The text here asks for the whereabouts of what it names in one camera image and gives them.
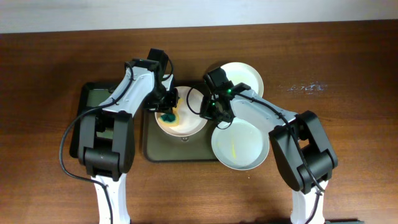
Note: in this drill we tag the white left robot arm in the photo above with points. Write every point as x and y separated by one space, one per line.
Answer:
106 145

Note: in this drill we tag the pink plate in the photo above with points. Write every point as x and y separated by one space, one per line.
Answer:
188 123

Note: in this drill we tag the cream plate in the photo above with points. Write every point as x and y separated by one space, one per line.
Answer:
239 72

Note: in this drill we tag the green and yellow sponge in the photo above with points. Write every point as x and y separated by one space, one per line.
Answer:
171 119

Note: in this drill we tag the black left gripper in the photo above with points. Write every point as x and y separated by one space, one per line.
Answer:
153 106

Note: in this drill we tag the small black sponge tray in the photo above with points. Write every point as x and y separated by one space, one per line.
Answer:
92 94

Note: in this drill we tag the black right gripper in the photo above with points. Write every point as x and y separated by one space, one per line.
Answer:
206 112

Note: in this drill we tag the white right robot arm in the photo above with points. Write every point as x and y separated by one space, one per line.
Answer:
303 153

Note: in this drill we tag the pale green plate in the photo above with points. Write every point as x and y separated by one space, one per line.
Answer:
240 145

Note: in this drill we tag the large dark serving tray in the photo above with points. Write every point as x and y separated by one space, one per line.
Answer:
158 146

